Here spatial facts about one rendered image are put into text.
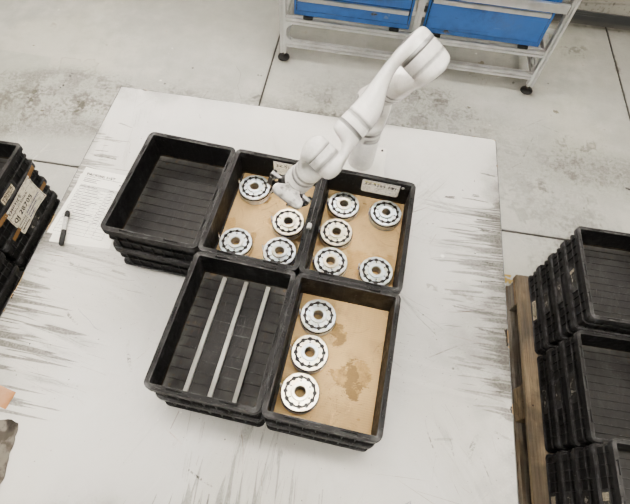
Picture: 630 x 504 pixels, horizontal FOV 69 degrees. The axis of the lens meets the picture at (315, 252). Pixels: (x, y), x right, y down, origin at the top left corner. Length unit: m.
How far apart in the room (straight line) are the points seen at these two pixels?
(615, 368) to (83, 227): 2.05
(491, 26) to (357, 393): 2.49
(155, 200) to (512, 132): 2.32
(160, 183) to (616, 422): 1.84
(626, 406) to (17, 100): 3.55
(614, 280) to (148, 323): 1.77
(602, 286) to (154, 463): 1.74
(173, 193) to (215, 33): 2.19
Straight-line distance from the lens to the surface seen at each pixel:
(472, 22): 3.21
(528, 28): 3.29
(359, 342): 1.34
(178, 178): 1.66
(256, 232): 1.49
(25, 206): 2.37
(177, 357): 1.36
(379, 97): 1.09
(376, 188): 1.55
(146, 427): 1.47
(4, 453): 1.60
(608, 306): 2.13
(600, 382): 2.11
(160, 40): 3.66
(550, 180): 3.08
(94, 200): 1.85
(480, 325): 1.61
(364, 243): 1.48
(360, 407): 1.30
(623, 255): 2.29
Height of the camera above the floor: 2.09
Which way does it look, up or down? 60 degrees down
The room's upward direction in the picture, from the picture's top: 5 degrees clockwise
